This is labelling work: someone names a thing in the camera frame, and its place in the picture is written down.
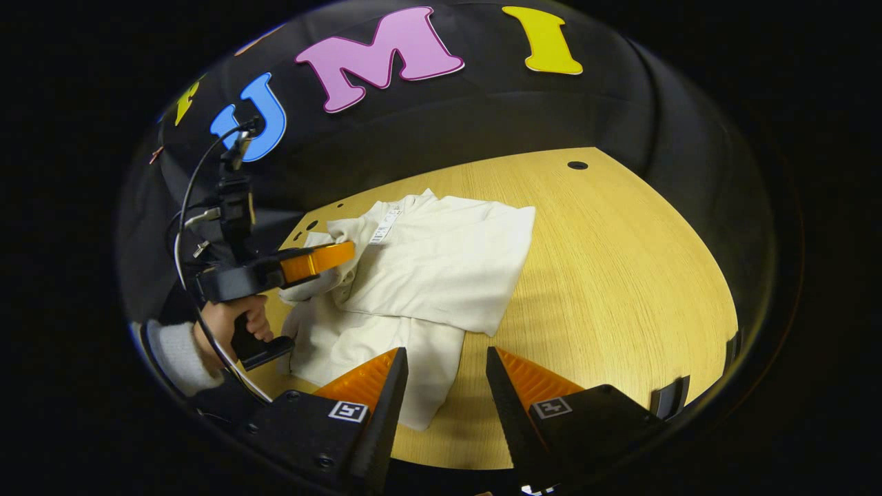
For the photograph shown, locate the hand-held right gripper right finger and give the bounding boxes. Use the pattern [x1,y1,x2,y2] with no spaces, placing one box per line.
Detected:
[486,346,666,486]

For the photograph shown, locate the white sweatshirt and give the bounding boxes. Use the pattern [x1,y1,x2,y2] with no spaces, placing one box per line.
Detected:
[276,188,537,432]

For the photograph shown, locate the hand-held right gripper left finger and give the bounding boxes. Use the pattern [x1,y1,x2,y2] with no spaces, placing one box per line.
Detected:
[231,347,409,496]

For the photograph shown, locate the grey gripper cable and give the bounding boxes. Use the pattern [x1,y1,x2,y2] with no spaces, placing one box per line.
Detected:
[172,121,273,404]

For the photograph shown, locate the black backdrop cloth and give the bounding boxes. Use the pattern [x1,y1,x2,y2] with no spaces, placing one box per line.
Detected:
[117,0,776,359]

